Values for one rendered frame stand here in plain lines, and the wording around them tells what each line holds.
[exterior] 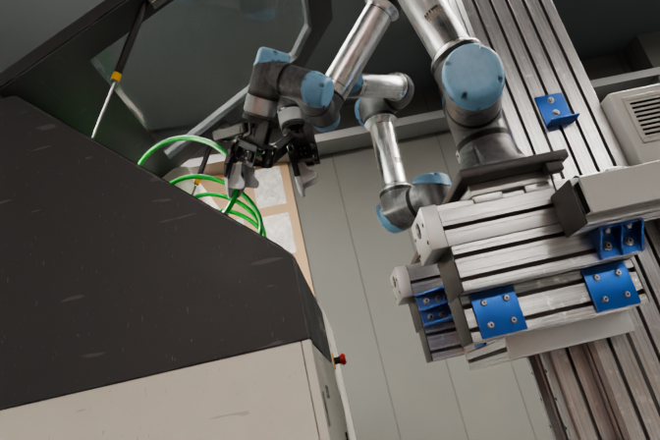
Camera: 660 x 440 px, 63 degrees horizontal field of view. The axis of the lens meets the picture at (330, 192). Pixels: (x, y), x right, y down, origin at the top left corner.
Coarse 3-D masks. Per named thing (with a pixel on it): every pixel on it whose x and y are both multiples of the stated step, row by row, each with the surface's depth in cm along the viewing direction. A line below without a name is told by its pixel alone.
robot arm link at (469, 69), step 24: (408, 0) 116; (432, 0) 113; (432, 24) 111; (456, 24) 111; (432, 48) 111; (456, 48) 106; (480, 48) 103; (432, 72) 111; (456, 72) 103; (480, 72) 102; (504, 72) 104; (456, 96) 104; (480, 96) 102; (456, 120) 114; (480, 120) 110
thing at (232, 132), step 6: (234, 126) 127; (240, 126) 126; (246, 126) 125; (216, 132) 130; (222, 132) 129; (228, 132) 128; (234, 132) 127; (240, 132) 126; (246, 132) 125; (216, 138) 130; (222, 138) 130; (228, 138) 131; (234, 138) 132
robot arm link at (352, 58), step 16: (368, 0) 134; (384, 0) 131; (368, 16) 132; (384, 16) 132; (352, 32) 132; (368, 32) 131; (352, 48) 130; (368, 48) 131; (336, 64) 130; (352, 64) 130; (336, 80) 129; (352, 80) 130; (336, 96) 128; (336, 112) 130; (320, 128) 131
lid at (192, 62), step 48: (144, 0) 128; (192, 0) 141; (240, 0) 154; (288, 0) 169; (48, 48) 120; (96, 48) 128; (144, 48) 141; (192, 48) 154; (240, 48) 169; (288, 48) 188; (48, 96) 128; (96, 96) 139; (144, 96) 154; (192, 96) 170; (240, 96) 188; (144, 144) 167; (192, 144) 186
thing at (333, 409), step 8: (312, 344) 100; (320, 360) 110; (328, 360) 141; (320, 368) 105; (328, 368) 132; (320, 376) 100; (328, 376) 125; (320, 384) 96; (328, 384) 118; (336, 384) 155; (328, 392) 111; (336, 392) 145; (328, 400) 107; (336, 400) 136; (328, 408) 102; (336, 408) 128; (328, 416) 93; (336, 416) 120; (328, 424) 93; (336, 424) 114; (344, 424) 148; (336, 432) 108; (344, 432) 139
